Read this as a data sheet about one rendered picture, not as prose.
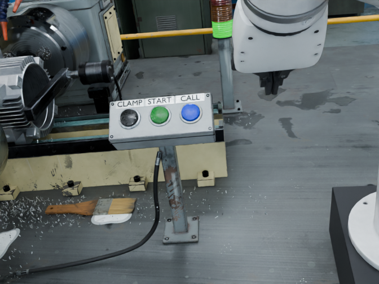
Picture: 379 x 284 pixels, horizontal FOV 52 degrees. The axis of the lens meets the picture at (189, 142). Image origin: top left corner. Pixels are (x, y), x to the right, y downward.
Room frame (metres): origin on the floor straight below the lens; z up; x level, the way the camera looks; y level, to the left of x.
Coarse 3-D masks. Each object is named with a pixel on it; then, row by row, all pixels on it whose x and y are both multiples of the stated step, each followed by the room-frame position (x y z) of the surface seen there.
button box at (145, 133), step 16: (176, 96) 0.59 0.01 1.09; (192, 96) 0.59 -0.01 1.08; (208, 96) 0.58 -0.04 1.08; (112, 112) 0.59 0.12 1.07; (144, 112) 0.58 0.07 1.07; (176, 112) 0.57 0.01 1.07; (208, 112) 0.56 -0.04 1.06; (112, 128) 0.57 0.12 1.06; (128, 128) 0.56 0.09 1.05; (144, 128) 0.56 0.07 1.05; (160, 128) 0.55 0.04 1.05; (176, 128) 0.55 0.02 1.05; (192, 128) 0.55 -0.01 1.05; (208, 128) 0.54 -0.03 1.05; (112, 144) 0.57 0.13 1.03; (128, 144) 0.57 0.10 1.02; (144, 144) 0.57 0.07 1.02; (160, 144) 0.57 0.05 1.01; (176, 144) 0.57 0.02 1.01
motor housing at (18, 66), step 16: (0, 64) 0.86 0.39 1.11; (16, 64) 0.84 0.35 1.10; (32, 64) 0.90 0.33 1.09; (0, 80) 0.83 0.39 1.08; (32, 80) 0.94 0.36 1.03; (48, 80) 0.94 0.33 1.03; (16, 96) 0.79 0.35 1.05; (32, 96) 0.94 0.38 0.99; (0, 112) 0.78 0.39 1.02; (16, 112) 0.79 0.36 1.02; (48, 112) 0.91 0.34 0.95; (16, 128) 0.79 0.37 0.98; (48, 128) 0.87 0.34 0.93
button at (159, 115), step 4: (156, 108) 0.58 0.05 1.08; (160, 108) 0.57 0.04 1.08; (164, 108) 0.57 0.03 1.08; (152, 112) 0.57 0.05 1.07; (156, 112) 0.57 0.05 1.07; (160, 112) 0.57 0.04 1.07; (164, 112) 0.57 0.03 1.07; (168, 112) 0.57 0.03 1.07; (152, 116) 0.57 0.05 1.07; (156, 116) 0.56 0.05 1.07; (160, 116) 0.56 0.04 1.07; (164, 116) 0.56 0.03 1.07; (168, 116) 0.56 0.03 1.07; (152, 120) 0.56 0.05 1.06; (156, 120) 0.56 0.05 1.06; (160, 120) 0.56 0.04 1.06; (164, 120) 0.56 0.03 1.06
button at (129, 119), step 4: (124, 112) 0.58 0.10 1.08; (128, 112) 0.58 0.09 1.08; (132, 112) 0.58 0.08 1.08; (120, 116) 0.58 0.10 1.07; (124, 116) 0.57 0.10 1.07; (128, 116) 0.57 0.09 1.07; (132, 116) 0.57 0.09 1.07; (136, 116) 0.57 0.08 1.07; (120, 120) 0.57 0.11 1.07; (124, 120) 0.57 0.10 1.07; (128, 120) 0.57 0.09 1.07; (132, 120) 0.57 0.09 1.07; (136, 120) 0.57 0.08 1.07; (124, 124) 0.56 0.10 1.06; (128, 124) 0.56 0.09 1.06; (132, 124) 0.56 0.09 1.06
